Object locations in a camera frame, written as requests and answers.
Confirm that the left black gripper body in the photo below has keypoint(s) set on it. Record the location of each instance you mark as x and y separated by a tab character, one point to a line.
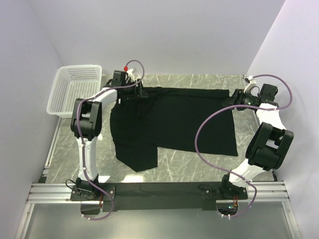
132	92

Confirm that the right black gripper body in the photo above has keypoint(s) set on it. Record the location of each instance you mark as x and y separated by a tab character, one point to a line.
245	98

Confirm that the black t shirt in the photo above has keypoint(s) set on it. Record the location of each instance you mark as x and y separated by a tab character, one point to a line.
180	119

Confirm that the white plastic basket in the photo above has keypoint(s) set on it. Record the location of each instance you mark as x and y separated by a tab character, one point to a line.
72	82

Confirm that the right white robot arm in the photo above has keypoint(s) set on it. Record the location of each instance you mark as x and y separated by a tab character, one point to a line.
268	147

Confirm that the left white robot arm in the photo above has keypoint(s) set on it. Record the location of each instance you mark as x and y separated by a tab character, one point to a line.
86	124

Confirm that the black base beam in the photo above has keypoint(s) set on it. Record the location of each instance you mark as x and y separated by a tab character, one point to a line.
160	196

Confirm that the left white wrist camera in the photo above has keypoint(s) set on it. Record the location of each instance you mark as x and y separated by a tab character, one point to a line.
130	73

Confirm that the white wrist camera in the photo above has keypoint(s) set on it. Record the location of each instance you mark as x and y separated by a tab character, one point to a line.
251	83
130	73

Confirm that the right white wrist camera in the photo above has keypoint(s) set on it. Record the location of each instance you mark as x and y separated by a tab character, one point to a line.
251	83

